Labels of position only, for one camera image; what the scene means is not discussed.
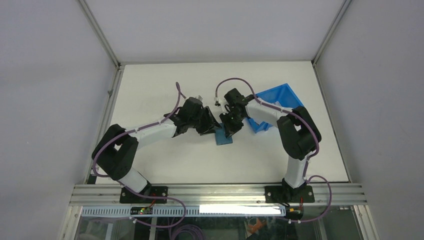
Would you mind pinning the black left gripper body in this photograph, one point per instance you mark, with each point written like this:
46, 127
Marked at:
194, 121

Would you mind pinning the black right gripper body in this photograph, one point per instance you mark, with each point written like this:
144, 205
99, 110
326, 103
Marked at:
232, 122

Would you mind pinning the teal leather card holder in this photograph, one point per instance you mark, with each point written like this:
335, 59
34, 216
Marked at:
220, 137

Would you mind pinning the blue plastic bin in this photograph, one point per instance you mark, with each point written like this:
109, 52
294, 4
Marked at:
281, 95

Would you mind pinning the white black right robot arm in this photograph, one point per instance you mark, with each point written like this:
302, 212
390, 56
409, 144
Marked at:
299, 134

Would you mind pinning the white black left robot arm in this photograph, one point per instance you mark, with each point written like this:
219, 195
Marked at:
116, 151

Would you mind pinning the small green circuit board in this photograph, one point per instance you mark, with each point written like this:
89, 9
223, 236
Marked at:
141, 210

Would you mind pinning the orange object under table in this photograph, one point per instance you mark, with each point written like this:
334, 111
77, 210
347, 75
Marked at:
253, 225

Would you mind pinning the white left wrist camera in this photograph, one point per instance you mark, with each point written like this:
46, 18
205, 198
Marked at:
199, 98

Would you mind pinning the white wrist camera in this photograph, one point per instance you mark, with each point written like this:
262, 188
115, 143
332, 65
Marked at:
199, 98
220, 101

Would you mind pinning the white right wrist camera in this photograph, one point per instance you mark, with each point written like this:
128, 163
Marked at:
220, 101

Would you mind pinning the white slotted cable duct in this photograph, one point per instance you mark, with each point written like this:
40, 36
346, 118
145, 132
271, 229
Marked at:
205, 210

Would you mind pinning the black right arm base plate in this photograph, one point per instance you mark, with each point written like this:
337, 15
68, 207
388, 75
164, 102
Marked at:
282, 194

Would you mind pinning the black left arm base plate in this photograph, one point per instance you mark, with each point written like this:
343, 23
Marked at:
128, 197

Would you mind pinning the aluminium front frame rail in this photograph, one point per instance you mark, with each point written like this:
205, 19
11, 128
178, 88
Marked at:
339, 194

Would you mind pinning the aluminium left frame post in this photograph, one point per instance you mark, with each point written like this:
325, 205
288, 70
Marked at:
86, 10

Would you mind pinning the aluminium frame post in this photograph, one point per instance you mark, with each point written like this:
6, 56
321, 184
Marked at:
331, 30
86, 10

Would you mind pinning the aluminium right frame post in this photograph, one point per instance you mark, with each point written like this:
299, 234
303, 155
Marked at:
331, 30

